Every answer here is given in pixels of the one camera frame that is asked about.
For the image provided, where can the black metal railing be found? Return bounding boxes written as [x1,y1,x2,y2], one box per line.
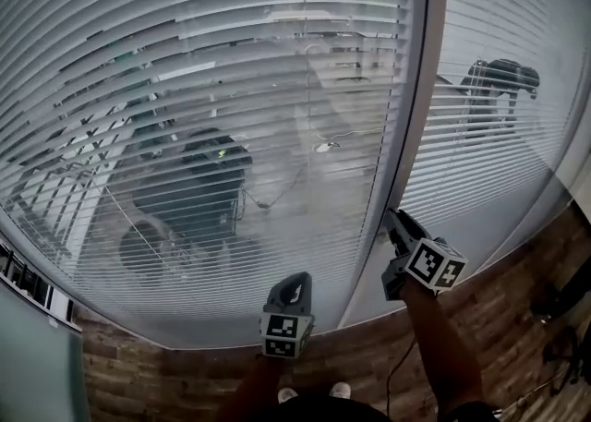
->
[0,239,75,324]

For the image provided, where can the person's black shorts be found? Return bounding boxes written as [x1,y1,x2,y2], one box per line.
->
[265,394,393,422]

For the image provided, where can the frosted glass door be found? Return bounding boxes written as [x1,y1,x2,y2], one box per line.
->
[0,279,87,422]

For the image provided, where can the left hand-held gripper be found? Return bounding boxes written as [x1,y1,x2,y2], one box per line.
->
[259,271,316,359]

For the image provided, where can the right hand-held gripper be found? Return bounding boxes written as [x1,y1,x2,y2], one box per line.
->
[380,209,468,302]

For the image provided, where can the white window frame post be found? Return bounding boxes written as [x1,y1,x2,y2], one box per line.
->
[339,0,452,329]

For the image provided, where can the person's left forearm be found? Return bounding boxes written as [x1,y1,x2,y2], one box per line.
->
[216,354,283,422]

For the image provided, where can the thin floor cable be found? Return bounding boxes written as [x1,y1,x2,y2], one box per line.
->
[385,336,419,415]

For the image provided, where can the person's right forearm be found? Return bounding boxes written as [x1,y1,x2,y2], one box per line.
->
[399,279,486,416]

